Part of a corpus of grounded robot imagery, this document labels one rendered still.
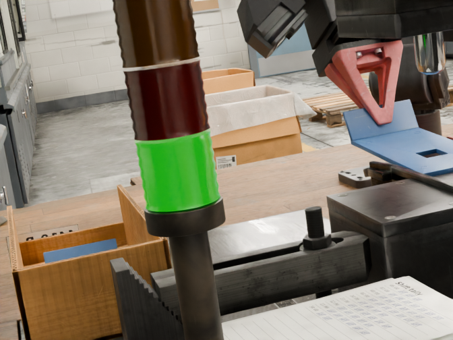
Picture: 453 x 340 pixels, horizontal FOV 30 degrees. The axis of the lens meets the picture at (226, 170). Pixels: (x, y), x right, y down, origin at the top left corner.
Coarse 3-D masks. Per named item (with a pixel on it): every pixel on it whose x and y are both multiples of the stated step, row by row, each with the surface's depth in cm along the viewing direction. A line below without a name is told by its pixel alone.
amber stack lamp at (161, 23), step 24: (120, 0) 39; (144, 0) 38; (168, 0) 39; (120, 24) 39; (144, 24) 39; (168, 24) 39; (192, 24) 40; (120, 48) 40; (144, 48) 39; (168, 48) 39; (192, 48) 40
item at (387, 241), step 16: (336, 224) 65; (352, 224) 62; (448, 224) 58; (384, 240) 57; (400, 240) 57; (416, 240) 57; (432, 240) 58; (448, 240) 58; (384, 256) 57; (400, 256) 57; (416, 256) 58; (432, 256) 58; (448, 256) 58; (384, 272) 58; (400, 272) 57; (416, 272) 58; (432, 272) 58; (448, 272) 58; (352, 288) 64; (432, 288) 58; (448, 288) 59
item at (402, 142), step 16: (352, 112) 80; (400, 112) 81; (352, 128) 80; (368, 128) 80; (384, 128) 81; (400, 128) 81; (416, 128) 81; (352, 144) 80; (368, 144) 78; (384, 144) 77; (400, 144) 76; (416, 144) 75; (432, 144) 75; (448, 144) 74; (384, 160) 73; (400, 160) 71; (416, 160) 71; (432, 160) 70; (448, 160) 70; (432, 176) 67
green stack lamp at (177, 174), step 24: (144, 144) 40; (168, 144) 40; (192, 144) 40; (144, 168) 41; (168, 168) 40; (192, 168) 40; (144, 192) 42; (168, 192) 40; (192, 192) 40; (216, 192) 42
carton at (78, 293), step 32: (128, 224) 86; (32, 256) 88; (96, 256) 64; (128, 256) 65; (160, 256) 66; (32, 288) 64; (64, 288) 64; (96, 288) 65; (32, 320) 64; (64, 320) 65; (96, 320) 65
